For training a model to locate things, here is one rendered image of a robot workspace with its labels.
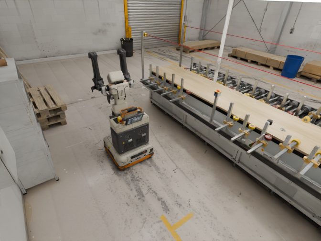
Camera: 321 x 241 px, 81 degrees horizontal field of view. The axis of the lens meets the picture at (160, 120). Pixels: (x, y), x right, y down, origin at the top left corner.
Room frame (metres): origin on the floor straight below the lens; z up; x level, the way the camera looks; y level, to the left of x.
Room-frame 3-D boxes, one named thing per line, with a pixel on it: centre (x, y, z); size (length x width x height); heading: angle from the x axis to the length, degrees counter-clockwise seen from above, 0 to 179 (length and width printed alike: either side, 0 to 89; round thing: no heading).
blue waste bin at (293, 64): (6.72, -4.60, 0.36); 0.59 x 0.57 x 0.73; 126
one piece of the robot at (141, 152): (2.14, 0.32, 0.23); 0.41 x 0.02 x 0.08; 127
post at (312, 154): (1.41, -1.53, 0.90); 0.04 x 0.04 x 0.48; 36
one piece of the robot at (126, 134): (2.32, 0.47, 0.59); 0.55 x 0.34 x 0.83; 127
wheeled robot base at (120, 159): (2.39, 0.53, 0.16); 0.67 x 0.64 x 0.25; 37
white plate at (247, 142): (1.82, -1.20, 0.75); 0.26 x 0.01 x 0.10; 36
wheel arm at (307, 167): (1.36, -1.53, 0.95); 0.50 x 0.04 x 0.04; 126
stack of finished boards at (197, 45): (10.52, -1.97, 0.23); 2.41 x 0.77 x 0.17; 128
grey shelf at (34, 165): (2.00, 1.89, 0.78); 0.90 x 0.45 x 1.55; 36
